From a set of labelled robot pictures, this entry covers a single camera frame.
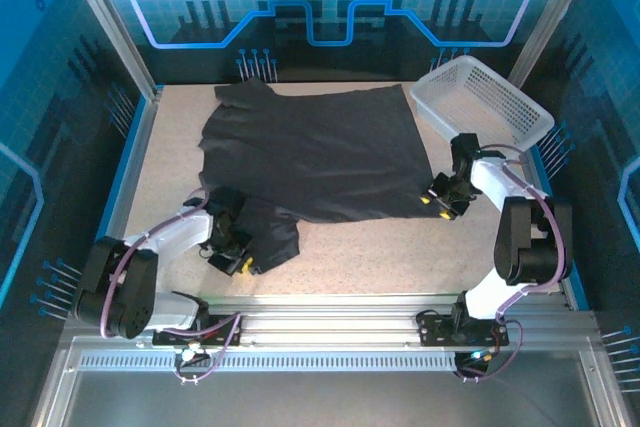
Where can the white perforated plastic basket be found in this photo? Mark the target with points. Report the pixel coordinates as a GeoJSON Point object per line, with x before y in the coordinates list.
{"type": "Point", "coordinates": [500, 97]}

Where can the dark grey t-shirt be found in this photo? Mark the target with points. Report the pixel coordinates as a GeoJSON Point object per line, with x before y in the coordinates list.
{"type": "Point", "coordinates": [320, 157]}

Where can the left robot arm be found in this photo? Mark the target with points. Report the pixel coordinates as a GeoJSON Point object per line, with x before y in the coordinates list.
{"type": "Point", "coordinates": [115, 287]}

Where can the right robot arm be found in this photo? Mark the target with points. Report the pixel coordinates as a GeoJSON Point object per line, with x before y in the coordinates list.
{"type": "Point", "coordinates": [525, 247]}

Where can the black connector with light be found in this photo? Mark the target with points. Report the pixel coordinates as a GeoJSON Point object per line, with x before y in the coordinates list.
{"type": "Point", "coordinates": [472, 359]}

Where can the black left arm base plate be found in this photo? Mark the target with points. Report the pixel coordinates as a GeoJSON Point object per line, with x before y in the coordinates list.
{"type": "Point", "coordinates": [220, 334]}

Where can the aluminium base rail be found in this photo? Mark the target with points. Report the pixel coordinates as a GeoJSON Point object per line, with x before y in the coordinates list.
{"type": "Point", "coordinates": [325, 322]}

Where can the aluminium table side rail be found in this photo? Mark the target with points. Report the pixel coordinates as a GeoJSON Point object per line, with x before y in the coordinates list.
{"type": "Point", "coordinates": [568, 294]}
{"type": "Point", "coordinates": [141, 147]}

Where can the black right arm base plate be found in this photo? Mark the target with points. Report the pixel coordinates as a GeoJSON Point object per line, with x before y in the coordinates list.
{"type": "Point", "coordinates": [435, 329]}

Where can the grey metal tray frame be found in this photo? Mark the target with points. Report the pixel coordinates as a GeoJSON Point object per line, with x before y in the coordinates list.
{"type": "Point", "coordinates": [320, 397]}

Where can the aluminium frame post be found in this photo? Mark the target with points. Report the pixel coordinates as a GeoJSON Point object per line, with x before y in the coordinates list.
{"type": "Point", "coordinates": [550, 22]}
{"type": "Point", "coordinates": [115, 32]}

